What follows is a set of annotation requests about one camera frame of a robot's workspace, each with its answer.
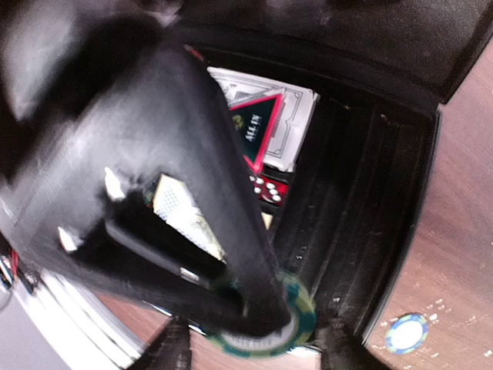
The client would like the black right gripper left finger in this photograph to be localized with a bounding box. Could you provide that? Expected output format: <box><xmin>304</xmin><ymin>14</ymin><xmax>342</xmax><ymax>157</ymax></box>
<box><xmin>132</xmin><ymin>318</ymin><xmax>193</xmax><ymax>370</ymax></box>

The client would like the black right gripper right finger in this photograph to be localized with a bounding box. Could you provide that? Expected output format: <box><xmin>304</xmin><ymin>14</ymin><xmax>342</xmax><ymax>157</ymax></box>
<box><xmin>317</xmin><ymin>318</ymin><xmax>389</xmax><ymax>370</ymax></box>

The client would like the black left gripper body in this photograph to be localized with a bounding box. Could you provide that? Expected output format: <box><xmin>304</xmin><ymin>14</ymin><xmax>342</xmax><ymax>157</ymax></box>
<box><xmin>1</xmin><ymin>22</ymin><xmax>291</xmax><ymax>335</ymax></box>

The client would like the green poker chip stack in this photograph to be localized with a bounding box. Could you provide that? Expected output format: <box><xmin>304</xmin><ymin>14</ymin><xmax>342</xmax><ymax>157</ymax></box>
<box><xmin>206</xmin><ymin>269</ymin><xmax>319</xmax><ymax>359</ymax></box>

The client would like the blue green 50 chip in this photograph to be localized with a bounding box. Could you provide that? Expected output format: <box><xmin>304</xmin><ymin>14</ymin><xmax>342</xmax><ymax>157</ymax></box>
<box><xmin>385</xmin><ymin>313</ymin><xmax>429</xmax><ymax>355</ymax></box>

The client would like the black poker set case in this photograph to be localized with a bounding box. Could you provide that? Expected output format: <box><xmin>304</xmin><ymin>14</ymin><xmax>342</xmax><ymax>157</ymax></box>
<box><xmin>179</xmin><ymin>1</ymin><xmax>492</xmax><ymax>337</ymax></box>

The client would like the triangular all-in button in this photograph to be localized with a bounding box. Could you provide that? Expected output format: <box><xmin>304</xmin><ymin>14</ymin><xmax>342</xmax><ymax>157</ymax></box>
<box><xmin>230</xmin><ymin>93</ymin><xmax>283</xmax><ymax>174</ymax></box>

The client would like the row of red dice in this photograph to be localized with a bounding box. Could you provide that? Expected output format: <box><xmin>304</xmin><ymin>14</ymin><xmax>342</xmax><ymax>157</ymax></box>
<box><xmin>249</xmin><ymin>174</ymin><xmax>289</xmax><ymax>207</ymax></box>

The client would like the blue yellow card deck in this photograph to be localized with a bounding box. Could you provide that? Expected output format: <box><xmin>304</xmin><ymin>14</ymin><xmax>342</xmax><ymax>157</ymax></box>
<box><xmin>153</xmin><ymin>174</ymin><xmax>226</xmax><ymax>262</ymax></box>

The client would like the white card deck box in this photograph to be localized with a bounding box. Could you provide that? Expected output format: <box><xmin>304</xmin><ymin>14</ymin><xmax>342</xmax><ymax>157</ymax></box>
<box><xmin>208</xmin><ymin>67</ymin><xmax>320</xmax><ymax>173</ymax></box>

